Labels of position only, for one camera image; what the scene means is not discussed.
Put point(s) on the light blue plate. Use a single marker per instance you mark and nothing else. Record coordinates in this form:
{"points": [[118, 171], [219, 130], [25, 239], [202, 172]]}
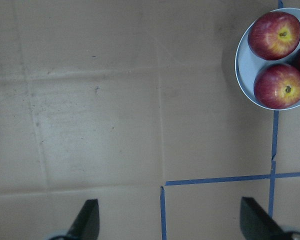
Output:
{"points": [[248, 65]]}

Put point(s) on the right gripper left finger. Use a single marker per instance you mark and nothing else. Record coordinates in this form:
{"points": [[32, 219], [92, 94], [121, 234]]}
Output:
{"points": [[86, 225]]}

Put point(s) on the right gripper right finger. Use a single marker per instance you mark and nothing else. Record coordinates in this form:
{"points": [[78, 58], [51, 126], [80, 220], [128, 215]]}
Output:
{"points": [[256, 224]]}

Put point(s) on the red apple on plate side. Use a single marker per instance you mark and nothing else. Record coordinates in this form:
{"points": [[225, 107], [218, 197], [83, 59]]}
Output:
{"points": [[274, 35]]}

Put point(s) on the red apple on plate near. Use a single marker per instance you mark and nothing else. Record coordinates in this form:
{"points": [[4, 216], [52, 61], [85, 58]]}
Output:
{"points": [[277, 86]]}

